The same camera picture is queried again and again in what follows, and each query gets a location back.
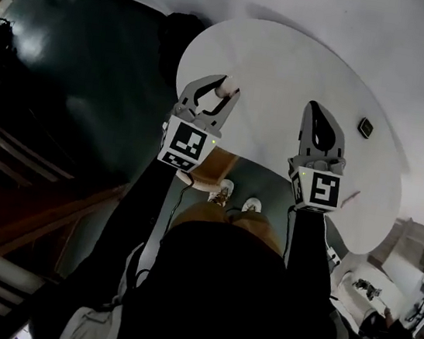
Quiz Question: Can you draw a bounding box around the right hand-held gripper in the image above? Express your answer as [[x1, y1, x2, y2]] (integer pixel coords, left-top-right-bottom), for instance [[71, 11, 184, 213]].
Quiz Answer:
[[281, 98, 356, 216]]

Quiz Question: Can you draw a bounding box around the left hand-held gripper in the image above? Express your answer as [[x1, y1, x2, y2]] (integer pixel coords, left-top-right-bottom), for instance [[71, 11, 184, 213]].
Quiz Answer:
[[156, 67, 244, 179]]

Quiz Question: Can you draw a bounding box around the small pink object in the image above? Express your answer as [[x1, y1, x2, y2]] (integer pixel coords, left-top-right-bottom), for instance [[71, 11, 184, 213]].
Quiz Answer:
[[213, 74, 242, 101]]

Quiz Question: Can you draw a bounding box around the small black square device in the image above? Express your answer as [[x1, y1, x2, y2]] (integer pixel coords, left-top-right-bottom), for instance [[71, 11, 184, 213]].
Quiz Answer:
[[356, 115, 377, 141]]

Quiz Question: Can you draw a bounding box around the red pen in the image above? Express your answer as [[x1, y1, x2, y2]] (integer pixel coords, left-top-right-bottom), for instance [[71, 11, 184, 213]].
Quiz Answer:
[[340, 187, 362, 210]]

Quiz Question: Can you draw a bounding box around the person's right forearm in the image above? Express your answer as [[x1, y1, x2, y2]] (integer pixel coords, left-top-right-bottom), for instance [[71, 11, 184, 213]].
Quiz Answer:
[[280, 206, 343, 296]]

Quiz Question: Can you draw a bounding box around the person's left forearm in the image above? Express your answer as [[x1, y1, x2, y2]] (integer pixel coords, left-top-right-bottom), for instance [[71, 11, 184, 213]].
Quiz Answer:
[[94, 150, 184, 281]]

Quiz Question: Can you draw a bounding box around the white kidney-shaped table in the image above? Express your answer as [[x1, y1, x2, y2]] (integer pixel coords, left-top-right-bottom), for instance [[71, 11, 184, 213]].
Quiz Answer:
[[154, 8, 424, 261]]

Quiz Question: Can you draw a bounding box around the black bag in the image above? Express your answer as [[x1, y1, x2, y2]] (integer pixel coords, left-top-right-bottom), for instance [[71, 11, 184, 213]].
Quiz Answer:
[[148, 8, 212, 99]]

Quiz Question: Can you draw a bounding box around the person's left white shoe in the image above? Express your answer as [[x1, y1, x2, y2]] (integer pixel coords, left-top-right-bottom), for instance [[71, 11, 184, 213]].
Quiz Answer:
[[207, 176, 236, 207]]

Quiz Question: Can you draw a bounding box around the person's white shoe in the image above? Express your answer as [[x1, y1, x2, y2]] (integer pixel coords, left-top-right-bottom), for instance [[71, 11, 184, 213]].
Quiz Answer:
[[240, 195, 264, 216], [207, 176, 236, 207]]

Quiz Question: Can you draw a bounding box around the person's right white shoe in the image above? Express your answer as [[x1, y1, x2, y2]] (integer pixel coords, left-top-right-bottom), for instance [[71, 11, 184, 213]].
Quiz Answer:
[[240, 195, 264, 216]]

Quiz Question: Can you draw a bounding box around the person's right leg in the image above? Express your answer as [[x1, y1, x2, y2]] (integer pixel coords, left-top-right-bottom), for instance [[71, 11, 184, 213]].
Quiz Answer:
[[230, 209, 288, 254]]

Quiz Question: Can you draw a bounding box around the person's leg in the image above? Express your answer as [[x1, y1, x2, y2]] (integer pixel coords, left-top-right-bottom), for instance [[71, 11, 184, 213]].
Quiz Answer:
[[170, 197, 231, 242], [230, 209, 288, 254]]

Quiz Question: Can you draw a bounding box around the person's left leg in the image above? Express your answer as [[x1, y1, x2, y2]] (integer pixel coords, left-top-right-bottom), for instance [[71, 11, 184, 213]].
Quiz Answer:
[[170, 197, 231, 242]]

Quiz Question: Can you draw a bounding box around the white power strip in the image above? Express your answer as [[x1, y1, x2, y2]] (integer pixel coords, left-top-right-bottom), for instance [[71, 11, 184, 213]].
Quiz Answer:
[[323, 245, 344, 267]]

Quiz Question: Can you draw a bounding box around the person's black top torso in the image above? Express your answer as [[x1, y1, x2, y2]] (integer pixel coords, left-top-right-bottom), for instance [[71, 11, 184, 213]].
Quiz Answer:
[[16, 194, 405, 339]]

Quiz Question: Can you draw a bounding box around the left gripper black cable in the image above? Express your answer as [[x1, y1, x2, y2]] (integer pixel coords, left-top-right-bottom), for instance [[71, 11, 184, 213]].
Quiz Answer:
[[160, 169, 197, 247]]

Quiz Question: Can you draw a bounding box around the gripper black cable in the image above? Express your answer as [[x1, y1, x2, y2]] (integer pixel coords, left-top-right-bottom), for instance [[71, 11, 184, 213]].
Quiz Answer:
[[160, 169, 197, 247], [279, 205, 298, 265]]

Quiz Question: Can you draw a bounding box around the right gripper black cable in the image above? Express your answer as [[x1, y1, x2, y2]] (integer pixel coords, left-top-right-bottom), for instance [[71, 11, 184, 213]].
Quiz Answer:
[[279, 205, 298, 265]]

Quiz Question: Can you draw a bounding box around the grey strap harness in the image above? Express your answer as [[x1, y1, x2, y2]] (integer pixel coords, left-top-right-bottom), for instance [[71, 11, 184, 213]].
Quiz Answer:
[[54, 230, 374, 339]]

